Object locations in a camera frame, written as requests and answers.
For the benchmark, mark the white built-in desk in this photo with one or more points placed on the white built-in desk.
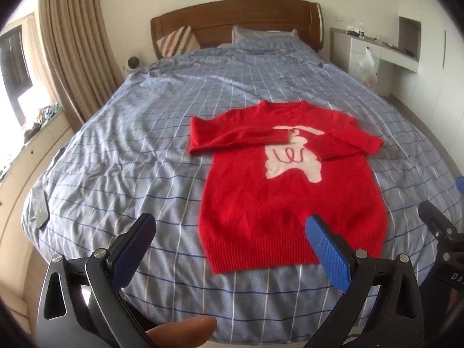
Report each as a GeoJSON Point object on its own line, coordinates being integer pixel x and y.
{"type": "Point", "coordinates": [393, 56]}

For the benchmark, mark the window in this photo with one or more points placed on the window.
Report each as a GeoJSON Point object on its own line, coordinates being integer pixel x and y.
{"type": "Point", "coordinates": [14, 72]}

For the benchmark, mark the small round speaker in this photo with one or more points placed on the small round speaker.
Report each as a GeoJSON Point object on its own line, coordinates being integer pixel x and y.
{"type": "Point", "coordinates": [132, 64]}

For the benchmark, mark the wooden headboard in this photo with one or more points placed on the wooden headboard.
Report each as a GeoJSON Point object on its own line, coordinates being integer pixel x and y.
{"type": "Point", "coordinates": [224, 18]}

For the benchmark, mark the white pillow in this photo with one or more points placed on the white pillow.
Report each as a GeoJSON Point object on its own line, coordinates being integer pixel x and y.
{"type": "Point", "coordinates": [253, 34]}

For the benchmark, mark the clutter on windowsill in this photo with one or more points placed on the clutter on windowsill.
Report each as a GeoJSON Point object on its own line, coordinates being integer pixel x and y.
{"type": "Point", "coordinates": [43, 119]}

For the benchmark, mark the blue checked duvet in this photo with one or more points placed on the blue checked duvet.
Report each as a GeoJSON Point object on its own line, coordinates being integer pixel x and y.
{"type": "Point", "coordinates": [127, 159]}

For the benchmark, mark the white plastic bag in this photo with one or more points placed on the white plastic bag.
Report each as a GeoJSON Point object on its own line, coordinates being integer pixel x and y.
{"type": "Point", "coordinates": [368, 67]}

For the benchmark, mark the dark bottle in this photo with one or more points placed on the dark bottle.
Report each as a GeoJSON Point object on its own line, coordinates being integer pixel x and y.
{"type": "Point", "coordinates": [361, 32]}

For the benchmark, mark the white windowsill cabinet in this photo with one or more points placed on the white windowsill cabinet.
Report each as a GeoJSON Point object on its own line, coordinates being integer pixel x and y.
{"type": "Point", "coordinates": [25, 174]}

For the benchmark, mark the striped pillow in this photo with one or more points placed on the striped pillow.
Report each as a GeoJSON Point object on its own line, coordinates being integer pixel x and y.
{"type": "Point", "coordinates": [179, 41]}

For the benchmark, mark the beige curtain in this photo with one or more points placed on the beige curtain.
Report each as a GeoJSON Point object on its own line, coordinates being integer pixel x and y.
{"type": "Point", "coordinates": [78, 43]}

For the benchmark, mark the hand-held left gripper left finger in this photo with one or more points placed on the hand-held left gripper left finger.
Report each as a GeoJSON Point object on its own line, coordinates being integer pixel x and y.
{"type": "Point", "coordinates": [132, 250]}

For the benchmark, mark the grey flat pouch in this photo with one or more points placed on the grey flat pouch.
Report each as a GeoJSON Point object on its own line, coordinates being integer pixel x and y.
{"type": "Point", "coordinates": [39, 206]}

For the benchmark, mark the red knitted sweater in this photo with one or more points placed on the red knitted sweater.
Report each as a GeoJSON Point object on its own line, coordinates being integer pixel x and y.
{"type": "Point", "coordinates": [261, 203]}

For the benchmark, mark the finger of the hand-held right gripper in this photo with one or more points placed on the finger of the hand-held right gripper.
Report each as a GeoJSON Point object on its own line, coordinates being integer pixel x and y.
{"type": "Point", "coordinates": [438, 221]}

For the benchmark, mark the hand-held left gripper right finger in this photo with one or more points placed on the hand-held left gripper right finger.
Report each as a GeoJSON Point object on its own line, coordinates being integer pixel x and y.
{"type": "Point", "coordinates": [328, 253]}

